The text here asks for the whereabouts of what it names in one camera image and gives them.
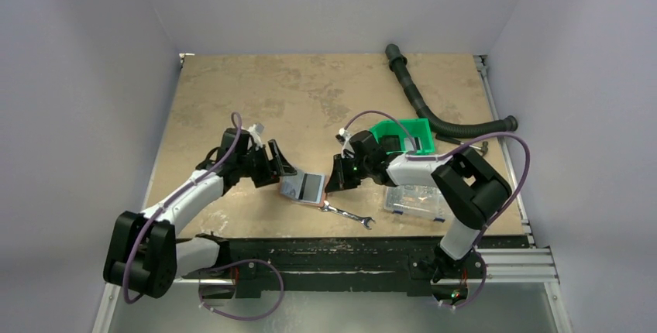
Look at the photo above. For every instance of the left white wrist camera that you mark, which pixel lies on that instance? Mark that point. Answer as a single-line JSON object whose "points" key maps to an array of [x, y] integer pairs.
{"points": [[255, 132]]}

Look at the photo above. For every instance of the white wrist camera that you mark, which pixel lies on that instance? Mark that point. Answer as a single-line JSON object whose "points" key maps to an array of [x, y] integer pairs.
{"points": [[343, 137], [255, 132]]}

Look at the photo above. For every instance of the green plastic bin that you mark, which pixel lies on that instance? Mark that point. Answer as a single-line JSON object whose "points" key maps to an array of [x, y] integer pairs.
{"points": [[391, 136]]}

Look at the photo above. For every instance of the silver open-end wrench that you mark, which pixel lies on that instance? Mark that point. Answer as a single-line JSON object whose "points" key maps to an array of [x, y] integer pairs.
{"points": [[364, 221]]}

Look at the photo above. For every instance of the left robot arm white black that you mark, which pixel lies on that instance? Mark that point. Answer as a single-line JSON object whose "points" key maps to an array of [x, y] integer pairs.
{"points": [[146, 253]]}

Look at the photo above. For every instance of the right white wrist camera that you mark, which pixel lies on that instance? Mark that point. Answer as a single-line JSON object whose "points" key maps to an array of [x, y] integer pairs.
{"points": [[343, 137]]}

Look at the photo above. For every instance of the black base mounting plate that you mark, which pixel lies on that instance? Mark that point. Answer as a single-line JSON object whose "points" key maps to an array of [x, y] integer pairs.
{"points": [[361, 264]]}

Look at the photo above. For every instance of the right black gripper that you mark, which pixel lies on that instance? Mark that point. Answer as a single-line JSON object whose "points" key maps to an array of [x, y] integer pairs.
{"points": [[347, 171]]}

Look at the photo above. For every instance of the clear plastic screw box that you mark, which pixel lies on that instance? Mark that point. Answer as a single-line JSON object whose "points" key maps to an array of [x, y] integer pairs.
{"points": [[418, 201]]}

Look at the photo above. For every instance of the brown leather card holder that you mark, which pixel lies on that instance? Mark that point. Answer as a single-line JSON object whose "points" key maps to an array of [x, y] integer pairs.
{"points": [[290, 186]]}

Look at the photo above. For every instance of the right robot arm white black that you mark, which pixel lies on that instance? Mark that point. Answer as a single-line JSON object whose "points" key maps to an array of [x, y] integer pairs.
{"points": [[474, 191]]}

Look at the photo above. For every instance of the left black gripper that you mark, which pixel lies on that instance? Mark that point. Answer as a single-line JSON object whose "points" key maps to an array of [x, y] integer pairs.
{"points": [[268, 175]]}

